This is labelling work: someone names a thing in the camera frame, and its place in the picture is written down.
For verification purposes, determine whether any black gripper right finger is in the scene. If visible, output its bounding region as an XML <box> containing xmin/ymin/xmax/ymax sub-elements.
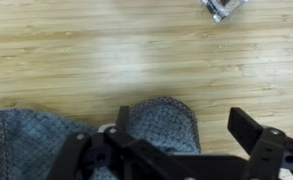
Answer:
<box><xmin>226</xmin><ymin>106</ymin><xmax>293</xmax><ymax>180</ymax></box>

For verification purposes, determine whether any gray terry towel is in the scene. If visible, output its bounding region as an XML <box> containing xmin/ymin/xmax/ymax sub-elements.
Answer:
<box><xmin>0</xmin><ymin>96</ymin><xmax>202</xmax><ymax>180</ymax></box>

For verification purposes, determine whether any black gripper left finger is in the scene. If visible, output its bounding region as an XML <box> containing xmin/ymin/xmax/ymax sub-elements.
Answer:
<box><xmin>45</xmin><ymin>105</ymin><xmax>194</xmax><ymax>180</ymax></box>

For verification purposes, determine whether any square glass jar black band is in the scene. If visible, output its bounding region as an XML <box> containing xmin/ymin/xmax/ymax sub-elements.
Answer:
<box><xmin>200</xmin><ymin>0</ymin><xmax>250</xmax><ymax>24</ymax></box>

